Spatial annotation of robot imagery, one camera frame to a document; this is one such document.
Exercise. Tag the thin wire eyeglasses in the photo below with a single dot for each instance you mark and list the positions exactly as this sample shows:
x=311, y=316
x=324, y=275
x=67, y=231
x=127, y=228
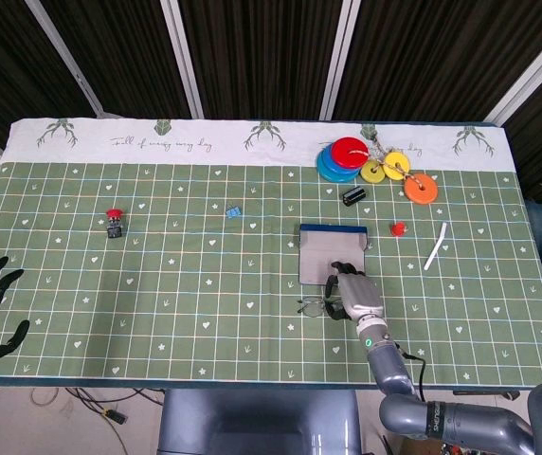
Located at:
x=312, y=307

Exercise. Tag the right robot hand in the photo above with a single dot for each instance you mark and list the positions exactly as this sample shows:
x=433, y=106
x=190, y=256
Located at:
x=358, y=296

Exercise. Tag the white plastic strip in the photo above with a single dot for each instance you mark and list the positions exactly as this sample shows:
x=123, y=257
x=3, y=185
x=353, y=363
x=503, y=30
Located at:
x=434, y=251

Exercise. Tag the white aluminium frame post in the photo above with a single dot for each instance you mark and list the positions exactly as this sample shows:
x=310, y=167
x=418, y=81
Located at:
x=531, y=71
x=67, y=57
x=339, y=57
x=183, y=57

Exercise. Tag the blue glasses case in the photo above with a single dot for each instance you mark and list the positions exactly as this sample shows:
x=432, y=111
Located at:
x=318, y=256

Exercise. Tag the green grid tablecloth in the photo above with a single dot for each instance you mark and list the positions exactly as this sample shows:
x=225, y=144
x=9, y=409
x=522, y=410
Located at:
x=204, y=284

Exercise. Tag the small red cone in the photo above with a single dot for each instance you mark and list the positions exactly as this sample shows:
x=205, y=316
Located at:
x=398, y=230

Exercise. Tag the blue binder clip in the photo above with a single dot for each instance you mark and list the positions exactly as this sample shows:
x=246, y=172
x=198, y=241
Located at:
x=233, y=213

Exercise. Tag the black floor connector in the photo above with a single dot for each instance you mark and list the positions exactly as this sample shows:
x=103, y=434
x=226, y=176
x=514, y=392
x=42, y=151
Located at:
x=114, y=416

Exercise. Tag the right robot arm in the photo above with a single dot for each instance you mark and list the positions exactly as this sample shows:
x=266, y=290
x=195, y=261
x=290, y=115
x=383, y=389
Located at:
x=389, y=365

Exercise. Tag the grey blue robot torso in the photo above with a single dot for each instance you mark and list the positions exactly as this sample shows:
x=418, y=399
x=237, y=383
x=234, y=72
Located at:
x=252, y=417

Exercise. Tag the red emergency stop button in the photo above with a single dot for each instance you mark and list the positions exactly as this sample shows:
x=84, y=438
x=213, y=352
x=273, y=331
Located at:
x=114, y=223

